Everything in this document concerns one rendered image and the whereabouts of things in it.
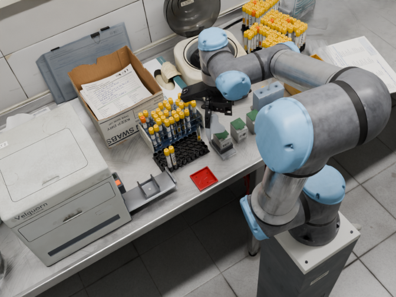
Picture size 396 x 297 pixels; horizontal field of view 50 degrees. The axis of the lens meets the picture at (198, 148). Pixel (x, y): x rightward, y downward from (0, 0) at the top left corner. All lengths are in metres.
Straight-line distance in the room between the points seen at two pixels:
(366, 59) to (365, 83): 1.04
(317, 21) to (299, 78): 1.04
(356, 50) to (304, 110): 1.14
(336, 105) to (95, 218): 0.78
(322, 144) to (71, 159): 0.68
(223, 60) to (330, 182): 0.40
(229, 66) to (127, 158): 0.58
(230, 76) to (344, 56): 0.82
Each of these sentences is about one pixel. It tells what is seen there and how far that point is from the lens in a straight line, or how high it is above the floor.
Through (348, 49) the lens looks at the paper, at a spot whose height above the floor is 0.89.
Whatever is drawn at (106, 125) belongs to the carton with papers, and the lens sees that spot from 1.44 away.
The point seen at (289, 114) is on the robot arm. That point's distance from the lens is 0.67.
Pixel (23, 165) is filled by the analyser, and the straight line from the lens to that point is 1.19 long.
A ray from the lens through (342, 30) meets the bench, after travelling 1.92.
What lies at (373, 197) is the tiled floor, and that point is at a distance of 2.46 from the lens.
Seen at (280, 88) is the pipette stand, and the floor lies 0.98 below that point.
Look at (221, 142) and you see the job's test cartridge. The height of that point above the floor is 0.94.
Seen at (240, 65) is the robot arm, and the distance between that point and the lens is 1.05.
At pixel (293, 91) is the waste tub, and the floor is 0.90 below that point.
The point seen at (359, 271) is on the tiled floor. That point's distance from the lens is 2.26.
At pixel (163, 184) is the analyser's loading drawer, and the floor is 0.92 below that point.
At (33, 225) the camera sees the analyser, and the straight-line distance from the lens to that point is 1.17.
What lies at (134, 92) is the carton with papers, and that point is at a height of 0.94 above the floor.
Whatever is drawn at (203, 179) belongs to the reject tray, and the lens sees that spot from 1.39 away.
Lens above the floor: 2.04
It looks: 53 degrees down
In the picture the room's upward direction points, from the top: 8 degrees counter-clockwise
